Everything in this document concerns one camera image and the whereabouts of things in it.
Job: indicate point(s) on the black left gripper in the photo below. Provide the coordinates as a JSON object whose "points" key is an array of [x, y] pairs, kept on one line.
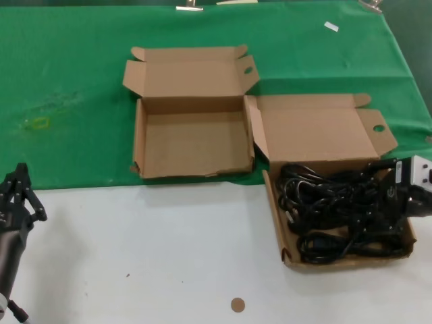
{"points": [[10, 243]]}

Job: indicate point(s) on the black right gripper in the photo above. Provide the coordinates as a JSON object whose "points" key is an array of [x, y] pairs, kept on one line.
{"points": [[405, 199]]}

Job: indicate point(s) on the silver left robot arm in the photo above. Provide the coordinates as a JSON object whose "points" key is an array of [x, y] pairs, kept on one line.
{"points": [[2, 302]]}

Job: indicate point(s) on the open cardboard box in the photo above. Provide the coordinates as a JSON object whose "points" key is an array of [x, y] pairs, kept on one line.
{"points": [[310, 135]]}

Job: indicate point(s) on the cardboard box with torn rim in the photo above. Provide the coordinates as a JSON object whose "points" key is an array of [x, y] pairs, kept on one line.
{"points": [[189, 152]]}

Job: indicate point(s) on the green table cloth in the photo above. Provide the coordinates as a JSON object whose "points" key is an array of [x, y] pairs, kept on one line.
{"points": [[67, 67]]}

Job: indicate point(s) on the white tape piece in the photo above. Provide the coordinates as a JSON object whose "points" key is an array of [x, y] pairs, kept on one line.
{"points": [[331, 27]]}

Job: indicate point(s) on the round cardboard disc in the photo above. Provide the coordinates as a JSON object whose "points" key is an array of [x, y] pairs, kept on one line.
{"points": [[238, 305]]}

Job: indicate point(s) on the beige flat strip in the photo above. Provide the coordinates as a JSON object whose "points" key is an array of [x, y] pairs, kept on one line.
{"points": [[236, 2]]}

